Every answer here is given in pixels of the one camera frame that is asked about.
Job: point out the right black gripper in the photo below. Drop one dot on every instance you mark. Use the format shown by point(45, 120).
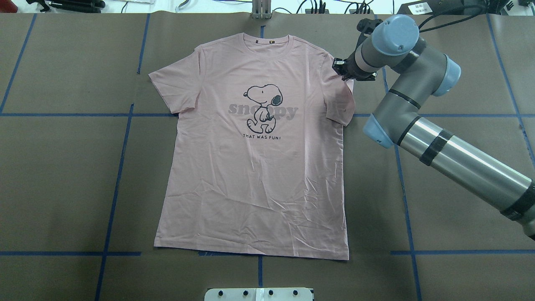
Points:
point(349, 71)

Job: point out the pink Snoopy t-shirt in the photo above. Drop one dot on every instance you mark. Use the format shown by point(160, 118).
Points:
point(258, 159)

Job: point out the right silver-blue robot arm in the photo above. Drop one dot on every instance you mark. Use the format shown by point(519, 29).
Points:
point(423, 72)

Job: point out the black equipment box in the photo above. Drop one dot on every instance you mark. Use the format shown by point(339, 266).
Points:
point(458, 7)

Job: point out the white mounting plate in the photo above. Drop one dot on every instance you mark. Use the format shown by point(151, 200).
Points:
point(260, 294)

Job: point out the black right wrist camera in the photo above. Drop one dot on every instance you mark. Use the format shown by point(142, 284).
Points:
point(366, 26)

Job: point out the aluminium frame post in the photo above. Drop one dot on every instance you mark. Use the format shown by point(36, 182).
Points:
point(261, 9)

